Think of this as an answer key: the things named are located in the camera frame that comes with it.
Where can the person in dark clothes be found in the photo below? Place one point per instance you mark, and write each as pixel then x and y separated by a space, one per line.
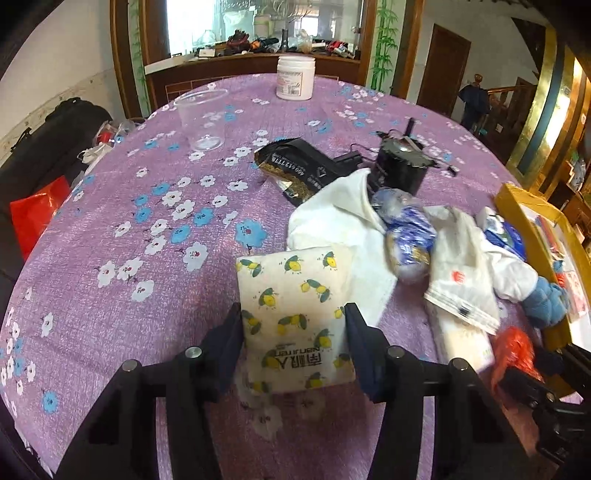
pixel 476 102

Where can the black cylindrical motor device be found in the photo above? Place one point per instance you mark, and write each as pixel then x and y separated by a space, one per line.
pixel 402 162

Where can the purple floral tablecloth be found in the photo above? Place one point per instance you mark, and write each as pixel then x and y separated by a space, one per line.
pixel 140 262

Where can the black gold snack bag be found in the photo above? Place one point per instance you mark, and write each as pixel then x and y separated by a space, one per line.
pixel 300 169

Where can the black bag on left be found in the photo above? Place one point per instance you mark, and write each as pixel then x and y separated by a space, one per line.
pixel 40 156

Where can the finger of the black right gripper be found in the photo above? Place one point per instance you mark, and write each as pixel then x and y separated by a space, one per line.
pixel 564 428

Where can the blue white crinkled plastic bag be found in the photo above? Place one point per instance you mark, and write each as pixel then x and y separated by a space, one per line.
pixel 410 236

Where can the wooden counter with clutter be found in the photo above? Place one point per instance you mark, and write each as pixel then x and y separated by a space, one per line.
pixel 165 84

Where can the clear plastic cup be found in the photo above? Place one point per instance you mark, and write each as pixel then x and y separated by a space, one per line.
pixel 201 115

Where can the lemon print tissue pack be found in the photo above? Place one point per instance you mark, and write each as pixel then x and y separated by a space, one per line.
pixel 293 314

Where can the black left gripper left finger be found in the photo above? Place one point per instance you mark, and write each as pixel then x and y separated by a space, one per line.
pixel 117 438

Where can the white cloth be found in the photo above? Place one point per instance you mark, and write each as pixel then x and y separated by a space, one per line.
pixel 341 213

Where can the red plastic bag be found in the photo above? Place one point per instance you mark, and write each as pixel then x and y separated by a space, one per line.
pixel 31 215

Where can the black power adapter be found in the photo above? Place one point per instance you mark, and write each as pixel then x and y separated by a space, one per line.
pixel 349 162

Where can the red mesh bag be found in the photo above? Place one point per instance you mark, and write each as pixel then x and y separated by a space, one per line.
pixel 513 348

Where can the white plastic jar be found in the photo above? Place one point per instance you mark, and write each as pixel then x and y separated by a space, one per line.
pixel 295 77

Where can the blue fluffy cloth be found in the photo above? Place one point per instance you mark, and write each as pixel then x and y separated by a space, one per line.
pixel 546 306

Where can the yellow cardboard box lid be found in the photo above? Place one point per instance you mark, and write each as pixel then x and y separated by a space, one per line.
pixel 521 209

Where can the white sock with red mark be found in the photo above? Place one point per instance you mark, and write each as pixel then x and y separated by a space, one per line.
pixel 460 282

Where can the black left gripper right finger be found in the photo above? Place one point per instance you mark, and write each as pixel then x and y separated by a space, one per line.
pixel 473 437

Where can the blue white tissue packet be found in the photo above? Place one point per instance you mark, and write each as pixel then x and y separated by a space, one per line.
pixel 501 233

